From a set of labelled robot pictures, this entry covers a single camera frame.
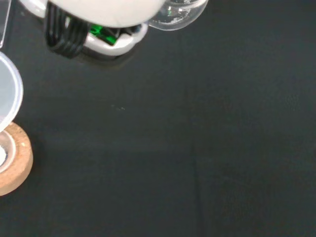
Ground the translucent plastic funnel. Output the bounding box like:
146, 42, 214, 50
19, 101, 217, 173
0, 51, 25, 132

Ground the clear funnel stand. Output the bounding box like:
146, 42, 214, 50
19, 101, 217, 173
0, 0, 12, 48

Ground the cork ring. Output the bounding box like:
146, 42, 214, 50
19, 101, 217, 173
0, 121, 34, 197

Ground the clear round-bottom flask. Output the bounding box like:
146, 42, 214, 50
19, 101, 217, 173
0, 130, 17, 174

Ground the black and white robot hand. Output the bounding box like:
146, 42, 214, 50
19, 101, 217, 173
18, 0, 164, 60

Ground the black bench cloth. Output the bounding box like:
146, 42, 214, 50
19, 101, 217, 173
0, 0, 316, 237

